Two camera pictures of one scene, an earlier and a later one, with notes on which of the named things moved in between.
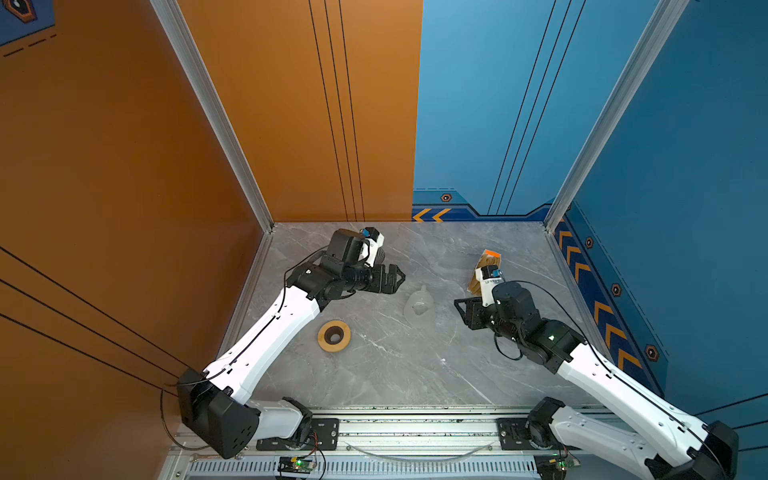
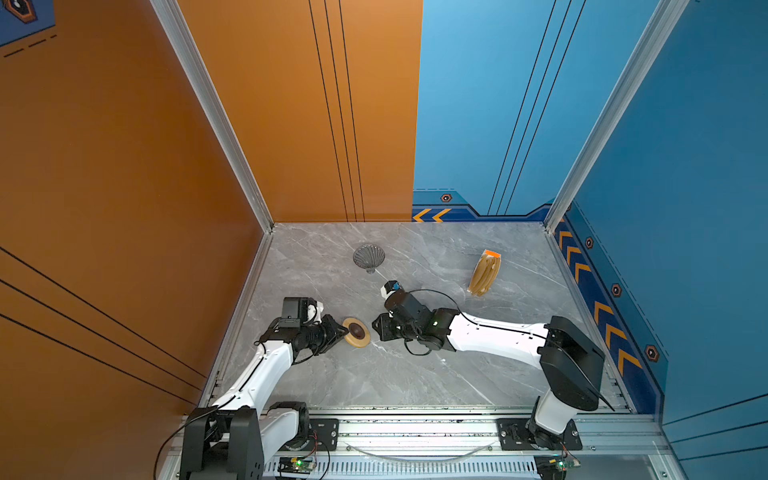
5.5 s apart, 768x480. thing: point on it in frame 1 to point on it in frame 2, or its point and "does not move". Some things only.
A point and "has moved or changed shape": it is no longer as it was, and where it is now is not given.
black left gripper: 391,287 to 333,334
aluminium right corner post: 668,12 does not move
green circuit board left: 295,465 does not move
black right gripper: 471,316 to 381,323
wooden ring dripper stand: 334,336 has moved or changed shape
